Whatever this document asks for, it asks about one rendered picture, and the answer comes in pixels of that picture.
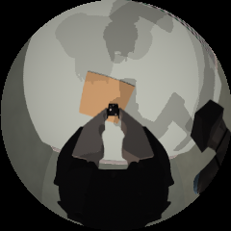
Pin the black die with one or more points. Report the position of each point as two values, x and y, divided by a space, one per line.
113 109

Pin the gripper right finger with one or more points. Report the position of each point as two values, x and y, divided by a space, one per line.
141 146

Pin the orange flat mat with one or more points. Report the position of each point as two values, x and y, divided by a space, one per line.
100 90

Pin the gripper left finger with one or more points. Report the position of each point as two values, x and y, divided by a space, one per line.
84 146

